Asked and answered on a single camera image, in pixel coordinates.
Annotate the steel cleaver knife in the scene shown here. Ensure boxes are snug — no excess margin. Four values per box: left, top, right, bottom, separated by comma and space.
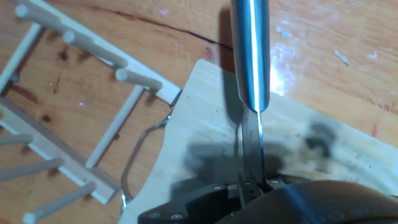
229, 0, 271, 184

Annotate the light wooden cutting board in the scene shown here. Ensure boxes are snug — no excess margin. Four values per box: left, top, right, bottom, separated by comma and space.
118, 58, 398, 224

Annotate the large reddish wooden panel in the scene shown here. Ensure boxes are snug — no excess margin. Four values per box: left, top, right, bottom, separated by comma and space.
0, 0, 398, 224

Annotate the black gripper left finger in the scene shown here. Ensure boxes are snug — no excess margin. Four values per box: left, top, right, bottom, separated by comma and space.
138, 180, 264, 224

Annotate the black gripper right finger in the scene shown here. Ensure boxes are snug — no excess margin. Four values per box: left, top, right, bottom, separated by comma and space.
262, 179, 287, 192

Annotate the brown rounded blurry cover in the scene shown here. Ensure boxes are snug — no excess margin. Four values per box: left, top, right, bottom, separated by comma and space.
217, 179, 398, 224

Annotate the wooden peg dish rack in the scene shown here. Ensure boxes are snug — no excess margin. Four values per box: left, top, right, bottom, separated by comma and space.
0, 0, 183, 224

